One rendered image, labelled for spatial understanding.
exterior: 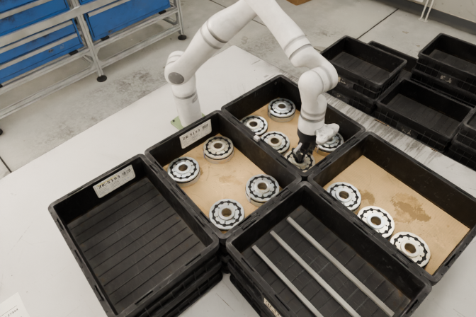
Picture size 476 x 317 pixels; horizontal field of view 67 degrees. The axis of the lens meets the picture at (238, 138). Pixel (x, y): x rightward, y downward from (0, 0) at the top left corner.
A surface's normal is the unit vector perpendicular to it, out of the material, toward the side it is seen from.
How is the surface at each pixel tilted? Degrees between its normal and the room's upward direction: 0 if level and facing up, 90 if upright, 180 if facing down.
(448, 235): 0
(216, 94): 0
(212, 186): 0
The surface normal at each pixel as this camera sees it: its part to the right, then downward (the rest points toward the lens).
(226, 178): -0.02, -0.69
